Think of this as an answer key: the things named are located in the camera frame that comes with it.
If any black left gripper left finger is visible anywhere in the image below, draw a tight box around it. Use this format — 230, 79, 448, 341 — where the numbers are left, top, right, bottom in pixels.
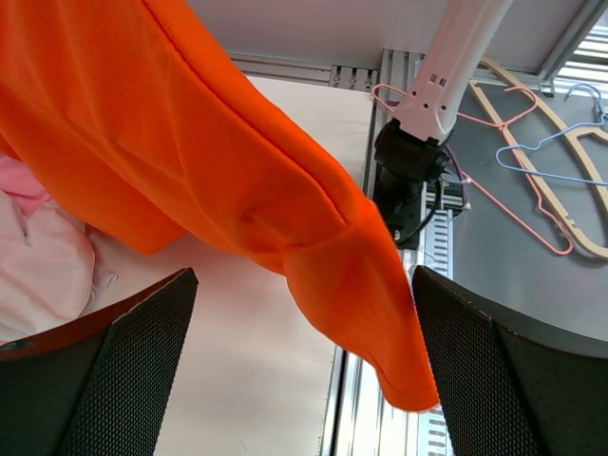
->
1, 268, 198, 455

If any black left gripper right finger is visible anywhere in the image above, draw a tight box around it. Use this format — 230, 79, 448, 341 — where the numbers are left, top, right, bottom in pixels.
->
412, 266, 607, 455

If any orange t shirt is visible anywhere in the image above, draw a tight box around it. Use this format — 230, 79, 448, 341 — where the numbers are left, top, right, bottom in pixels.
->
1, 1, 439, 411

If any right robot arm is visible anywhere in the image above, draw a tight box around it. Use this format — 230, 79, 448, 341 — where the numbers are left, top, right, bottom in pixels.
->
373, 0, 511, 249

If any pale pink t shirt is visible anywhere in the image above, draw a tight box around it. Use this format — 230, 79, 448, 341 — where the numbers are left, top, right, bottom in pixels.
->
0, 189, 119, 344

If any wooden hanger on floor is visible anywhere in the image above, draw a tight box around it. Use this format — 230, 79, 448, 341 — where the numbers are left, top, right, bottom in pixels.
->
468, 57, 607, 260

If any white slotted cable duct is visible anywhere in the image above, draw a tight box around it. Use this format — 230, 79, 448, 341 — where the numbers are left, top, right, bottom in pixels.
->
416, 209, 454, 456

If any blue wire hanger on floor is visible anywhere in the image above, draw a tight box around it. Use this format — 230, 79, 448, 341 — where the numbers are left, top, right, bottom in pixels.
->
494, 83, 608, 187

